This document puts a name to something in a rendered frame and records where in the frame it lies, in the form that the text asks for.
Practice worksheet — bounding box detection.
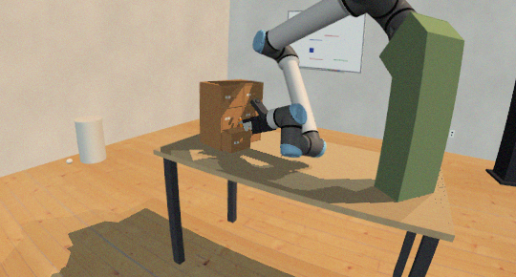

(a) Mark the brown wooden chest of drawers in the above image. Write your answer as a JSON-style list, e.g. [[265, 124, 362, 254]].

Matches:
[[200, 79, 264, 151]]

